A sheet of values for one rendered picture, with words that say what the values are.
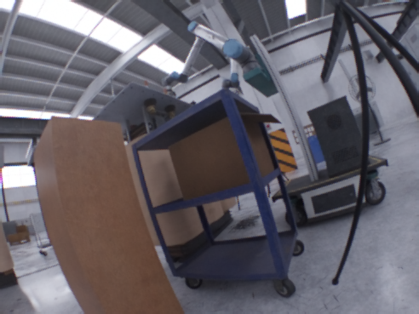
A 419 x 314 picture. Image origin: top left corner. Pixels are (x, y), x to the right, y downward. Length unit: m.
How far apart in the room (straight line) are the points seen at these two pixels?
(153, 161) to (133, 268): 0.90
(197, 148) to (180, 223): 0.71
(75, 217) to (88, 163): 0.18
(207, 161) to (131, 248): 0.48
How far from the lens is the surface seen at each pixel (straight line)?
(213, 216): 1.78
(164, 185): 1.37
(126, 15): 11.74
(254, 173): 0.65
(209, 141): 0.80
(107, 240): 0.63
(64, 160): 0.62
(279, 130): 6.54
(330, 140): 1.42
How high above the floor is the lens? 0.60
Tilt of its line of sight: 7 degrees up
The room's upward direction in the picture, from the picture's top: 18 degrees counter-clockwise
